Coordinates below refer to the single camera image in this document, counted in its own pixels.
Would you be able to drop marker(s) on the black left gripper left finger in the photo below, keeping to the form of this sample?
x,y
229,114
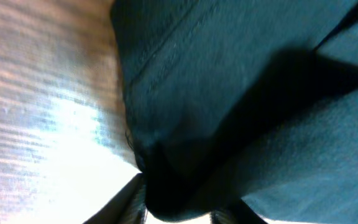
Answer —
x,y
126,207

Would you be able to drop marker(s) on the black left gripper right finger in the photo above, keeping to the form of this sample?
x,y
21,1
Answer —
x,y
236,213

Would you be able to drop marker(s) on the black t-shirt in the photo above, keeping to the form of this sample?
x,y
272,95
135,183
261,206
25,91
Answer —
x,y
246,105

